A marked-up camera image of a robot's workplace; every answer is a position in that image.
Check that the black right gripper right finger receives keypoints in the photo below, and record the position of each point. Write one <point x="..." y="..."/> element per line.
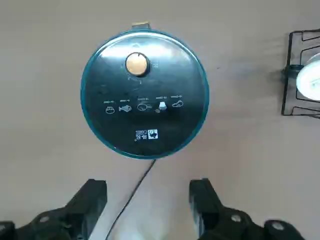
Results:
<point x="215" y="217"/>

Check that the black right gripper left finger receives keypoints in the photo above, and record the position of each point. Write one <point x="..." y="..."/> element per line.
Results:
<point x="75" y="212"/>

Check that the gold air fryer knob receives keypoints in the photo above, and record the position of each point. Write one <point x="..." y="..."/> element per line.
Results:
<point x="136" y="64"/>

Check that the green air fryer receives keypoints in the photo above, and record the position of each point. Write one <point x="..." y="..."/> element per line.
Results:
<point x="175" y="82"/>

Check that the white ceramic cup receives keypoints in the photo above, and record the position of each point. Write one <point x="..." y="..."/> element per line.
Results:
<point x="310" y="80"/>

